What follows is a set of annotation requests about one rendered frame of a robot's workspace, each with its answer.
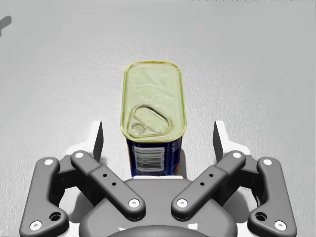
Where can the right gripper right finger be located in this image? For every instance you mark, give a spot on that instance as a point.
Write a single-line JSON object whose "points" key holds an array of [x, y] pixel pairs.
{"points": [[212, 176]]}

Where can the green and blue rectangular can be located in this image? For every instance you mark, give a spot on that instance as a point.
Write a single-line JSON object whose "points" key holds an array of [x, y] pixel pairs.
{"points": [[153, 98]]}

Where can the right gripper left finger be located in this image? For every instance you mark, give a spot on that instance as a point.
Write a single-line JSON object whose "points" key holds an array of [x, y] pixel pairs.
{"points": [[103, 176]]}

